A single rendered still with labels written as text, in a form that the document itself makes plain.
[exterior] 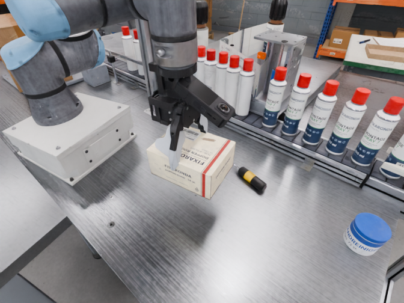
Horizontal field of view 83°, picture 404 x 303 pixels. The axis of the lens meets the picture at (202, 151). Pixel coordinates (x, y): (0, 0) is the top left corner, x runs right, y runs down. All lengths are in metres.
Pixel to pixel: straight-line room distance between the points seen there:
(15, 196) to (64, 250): 0.91
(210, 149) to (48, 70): 0.53
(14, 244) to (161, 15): 0.61
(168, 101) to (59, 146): 0.39
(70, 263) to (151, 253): 1.10
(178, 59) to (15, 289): 0.67
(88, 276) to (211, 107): 1.32
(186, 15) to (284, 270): 0.52
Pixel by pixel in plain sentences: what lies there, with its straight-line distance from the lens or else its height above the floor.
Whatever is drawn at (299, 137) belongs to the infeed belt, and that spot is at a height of 0.88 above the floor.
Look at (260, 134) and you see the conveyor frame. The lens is 0.84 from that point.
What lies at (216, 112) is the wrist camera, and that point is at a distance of 0.41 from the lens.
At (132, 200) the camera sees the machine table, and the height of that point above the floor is 0.83.
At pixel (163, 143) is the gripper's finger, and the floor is 1.06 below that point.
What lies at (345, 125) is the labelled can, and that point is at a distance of 0.75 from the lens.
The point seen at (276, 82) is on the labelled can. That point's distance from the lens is 0.78.
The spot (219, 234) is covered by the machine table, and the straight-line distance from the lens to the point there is 0.60.
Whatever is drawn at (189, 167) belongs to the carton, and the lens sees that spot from 0.46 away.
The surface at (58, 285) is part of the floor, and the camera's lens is 1.62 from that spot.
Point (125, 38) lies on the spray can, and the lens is 1.26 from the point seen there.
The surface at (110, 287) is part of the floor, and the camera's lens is 1.51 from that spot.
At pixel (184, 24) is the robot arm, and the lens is 0.39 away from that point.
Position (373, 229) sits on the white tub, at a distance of 0.64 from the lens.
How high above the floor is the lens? 1.35
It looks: 41 degrees down
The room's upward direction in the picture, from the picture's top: straight up
